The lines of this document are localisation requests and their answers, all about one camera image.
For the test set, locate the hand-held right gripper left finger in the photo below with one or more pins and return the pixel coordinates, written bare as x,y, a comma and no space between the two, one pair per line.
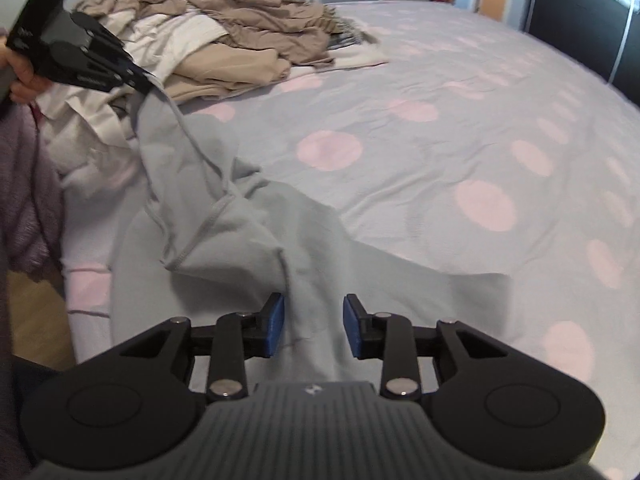
274,325

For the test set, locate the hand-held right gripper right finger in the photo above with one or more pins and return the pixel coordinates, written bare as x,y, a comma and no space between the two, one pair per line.
352,327

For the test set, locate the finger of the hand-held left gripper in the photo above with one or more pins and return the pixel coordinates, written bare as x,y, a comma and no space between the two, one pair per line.
75,65
112,45

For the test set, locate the grey garment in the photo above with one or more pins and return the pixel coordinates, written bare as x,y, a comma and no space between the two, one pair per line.
240,240

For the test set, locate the person's left hand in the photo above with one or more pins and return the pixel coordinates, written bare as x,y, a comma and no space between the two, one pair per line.
27,87

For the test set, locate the white crumpled garment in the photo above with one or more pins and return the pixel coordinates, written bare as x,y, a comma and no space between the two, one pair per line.
170,40
85,130

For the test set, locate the taupe crumpled garment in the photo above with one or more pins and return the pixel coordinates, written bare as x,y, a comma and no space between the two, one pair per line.
225,10

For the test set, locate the purple knit sweater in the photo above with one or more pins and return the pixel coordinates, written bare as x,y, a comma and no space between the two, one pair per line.
25,185

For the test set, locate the grey pink-dotted bedspread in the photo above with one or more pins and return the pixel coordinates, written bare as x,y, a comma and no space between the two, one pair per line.
425,160

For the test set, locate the cream fringed scarf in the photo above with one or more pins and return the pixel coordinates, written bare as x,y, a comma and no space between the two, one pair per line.
350,55

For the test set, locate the black wardrobe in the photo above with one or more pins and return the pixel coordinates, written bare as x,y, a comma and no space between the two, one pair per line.
570,25

